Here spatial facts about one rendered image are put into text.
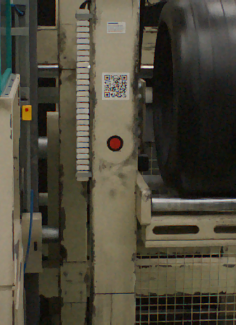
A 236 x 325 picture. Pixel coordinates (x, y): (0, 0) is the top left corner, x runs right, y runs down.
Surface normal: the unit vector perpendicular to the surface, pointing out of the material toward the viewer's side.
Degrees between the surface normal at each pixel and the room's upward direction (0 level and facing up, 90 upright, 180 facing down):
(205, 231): 90
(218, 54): 64
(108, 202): 90
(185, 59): 73
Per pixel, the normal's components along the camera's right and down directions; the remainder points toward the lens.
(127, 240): 0.09, 0.18
